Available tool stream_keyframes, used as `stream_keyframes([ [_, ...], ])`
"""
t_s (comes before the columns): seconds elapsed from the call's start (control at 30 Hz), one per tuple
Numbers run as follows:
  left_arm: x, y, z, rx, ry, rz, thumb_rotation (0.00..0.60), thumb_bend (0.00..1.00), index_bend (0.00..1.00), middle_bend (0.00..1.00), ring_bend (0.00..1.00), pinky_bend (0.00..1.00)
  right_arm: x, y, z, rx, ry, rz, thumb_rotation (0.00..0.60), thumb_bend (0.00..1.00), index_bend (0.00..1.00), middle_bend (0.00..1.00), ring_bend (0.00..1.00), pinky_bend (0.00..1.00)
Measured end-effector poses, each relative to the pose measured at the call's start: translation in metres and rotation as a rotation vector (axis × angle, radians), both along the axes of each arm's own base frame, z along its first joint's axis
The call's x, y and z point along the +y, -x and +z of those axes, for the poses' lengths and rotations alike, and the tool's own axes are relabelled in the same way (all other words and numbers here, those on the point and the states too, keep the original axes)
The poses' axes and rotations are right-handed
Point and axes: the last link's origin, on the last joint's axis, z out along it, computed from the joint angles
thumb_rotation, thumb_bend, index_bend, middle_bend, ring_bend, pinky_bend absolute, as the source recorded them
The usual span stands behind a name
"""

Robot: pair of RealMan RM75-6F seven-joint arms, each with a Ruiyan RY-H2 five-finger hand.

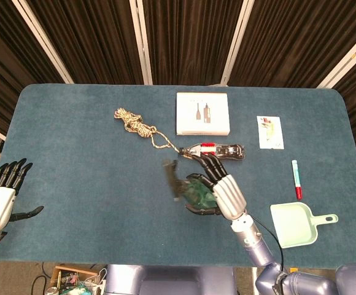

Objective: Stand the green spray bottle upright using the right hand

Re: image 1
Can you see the cola bottle with red label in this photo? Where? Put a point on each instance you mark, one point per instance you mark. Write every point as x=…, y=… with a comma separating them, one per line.
x=230, y=150

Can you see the light green plastic dustpan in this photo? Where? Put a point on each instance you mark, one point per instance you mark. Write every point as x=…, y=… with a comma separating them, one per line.
x=291, y=224

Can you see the wooden box with clutter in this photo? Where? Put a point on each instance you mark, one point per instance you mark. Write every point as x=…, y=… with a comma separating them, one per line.
x=73, y=271

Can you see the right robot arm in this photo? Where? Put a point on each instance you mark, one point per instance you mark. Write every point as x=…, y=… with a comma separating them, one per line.
x=254, y=246

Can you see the white flat cardboard box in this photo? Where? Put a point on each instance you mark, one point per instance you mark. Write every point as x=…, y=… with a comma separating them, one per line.
x=190, y=123

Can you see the red white marker pen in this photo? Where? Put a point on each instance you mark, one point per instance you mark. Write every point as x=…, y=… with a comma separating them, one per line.
x=296, y=178

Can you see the white printed packet card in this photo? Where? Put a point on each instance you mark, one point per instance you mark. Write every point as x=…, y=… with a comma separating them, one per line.
x=270, y=135

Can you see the blue felt table cover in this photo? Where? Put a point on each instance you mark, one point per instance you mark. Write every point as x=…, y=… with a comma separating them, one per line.
x=89, y=184

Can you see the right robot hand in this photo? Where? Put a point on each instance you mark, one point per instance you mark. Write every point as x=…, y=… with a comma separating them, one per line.
x=228, y=196

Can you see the green glass bottle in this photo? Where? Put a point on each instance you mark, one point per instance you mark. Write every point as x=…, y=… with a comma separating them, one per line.
x=201, y=196

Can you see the blue-grey robot torso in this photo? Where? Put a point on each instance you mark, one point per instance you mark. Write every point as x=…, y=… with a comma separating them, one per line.
x=165, y=279

